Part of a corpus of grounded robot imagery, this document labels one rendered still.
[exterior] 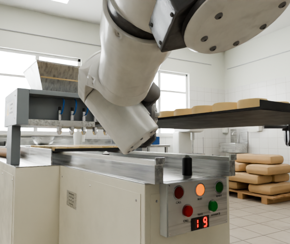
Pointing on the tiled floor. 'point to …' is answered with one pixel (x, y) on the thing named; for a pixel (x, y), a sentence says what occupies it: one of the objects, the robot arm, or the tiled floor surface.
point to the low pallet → (243, 193)
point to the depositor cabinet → (20, 202)
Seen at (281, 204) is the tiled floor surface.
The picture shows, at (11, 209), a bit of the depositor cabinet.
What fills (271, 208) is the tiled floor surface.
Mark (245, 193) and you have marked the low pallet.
